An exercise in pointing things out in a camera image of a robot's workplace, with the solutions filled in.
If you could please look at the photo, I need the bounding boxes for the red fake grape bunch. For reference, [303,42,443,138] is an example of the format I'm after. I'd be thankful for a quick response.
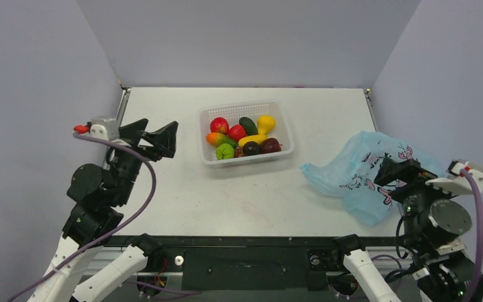
[233,147,244,158]

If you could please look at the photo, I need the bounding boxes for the red fake strawberry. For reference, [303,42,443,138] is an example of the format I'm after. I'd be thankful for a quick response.
[228,124,247,142]

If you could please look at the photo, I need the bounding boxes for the orange green fake mango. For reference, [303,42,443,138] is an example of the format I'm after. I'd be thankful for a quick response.
[206,132,238,148]

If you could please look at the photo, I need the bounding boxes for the metal table edge rail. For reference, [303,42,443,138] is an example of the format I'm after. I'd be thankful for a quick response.
[364,89,379,131]

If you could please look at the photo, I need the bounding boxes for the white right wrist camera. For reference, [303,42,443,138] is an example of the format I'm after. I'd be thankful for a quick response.
[425,160,483,196]

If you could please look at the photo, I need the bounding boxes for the green fake apple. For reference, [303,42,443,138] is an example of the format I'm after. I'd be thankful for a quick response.
[215,143,235,160]

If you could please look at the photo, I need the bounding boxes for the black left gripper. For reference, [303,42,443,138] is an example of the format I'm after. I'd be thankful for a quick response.
[110,118,178,205]

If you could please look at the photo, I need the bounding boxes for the yellow fake pear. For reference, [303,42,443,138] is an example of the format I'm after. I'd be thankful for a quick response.
[257,115,276,135]

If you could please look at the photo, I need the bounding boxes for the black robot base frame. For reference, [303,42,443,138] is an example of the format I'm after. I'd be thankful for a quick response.
[79,233,409,293]

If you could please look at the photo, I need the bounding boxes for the dark red fake fruit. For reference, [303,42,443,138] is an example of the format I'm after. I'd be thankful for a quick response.
[260,138,282,154]

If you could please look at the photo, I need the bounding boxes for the light blue plastic bag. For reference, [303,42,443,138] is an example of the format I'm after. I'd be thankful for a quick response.
[300,131,448,227]

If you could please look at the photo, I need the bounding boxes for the dark green fake avocado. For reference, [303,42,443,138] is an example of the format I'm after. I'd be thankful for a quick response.
[238,116,258,136]

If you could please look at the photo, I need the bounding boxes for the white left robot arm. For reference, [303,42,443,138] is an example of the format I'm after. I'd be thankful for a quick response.
[27,118,179,301]

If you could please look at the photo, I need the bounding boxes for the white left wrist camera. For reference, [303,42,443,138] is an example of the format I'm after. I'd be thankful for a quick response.
[73,117,119,141]

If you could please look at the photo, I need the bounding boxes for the dark purple fake mangosteen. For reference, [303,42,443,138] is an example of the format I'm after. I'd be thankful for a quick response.
[242,141,260,156]

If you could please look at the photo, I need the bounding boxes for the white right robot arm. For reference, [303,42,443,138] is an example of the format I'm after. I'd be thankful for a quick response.
[329,159,483,301]

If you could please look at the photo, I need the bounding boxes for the red yellow fake apple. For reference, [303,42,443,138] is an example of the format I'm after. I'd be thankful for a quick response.
[209,117,230,135]

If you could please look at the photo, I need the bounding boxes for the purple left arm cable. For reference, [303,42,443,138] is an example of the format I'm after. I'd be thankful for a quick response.
[6,131,203,302]

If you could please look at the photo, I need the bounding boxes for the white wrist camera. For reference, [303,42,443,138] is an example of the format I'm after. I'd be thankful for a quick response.
[425,160,483,196]
[73,117,119,141]

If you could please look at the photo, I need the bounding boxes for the white perforated plastic basket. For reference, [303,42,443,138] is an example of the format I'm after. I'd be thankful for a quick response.
[197,99,294,167]

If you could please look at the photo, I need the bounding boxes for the yellow fake banana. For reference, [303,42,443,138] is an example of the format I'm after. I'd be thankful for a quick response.
[238,134,267,148]

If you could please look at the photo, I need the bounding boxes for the left metal table rail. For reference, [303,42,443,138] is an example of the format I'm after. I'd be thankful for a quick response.
[102,87,131,168]

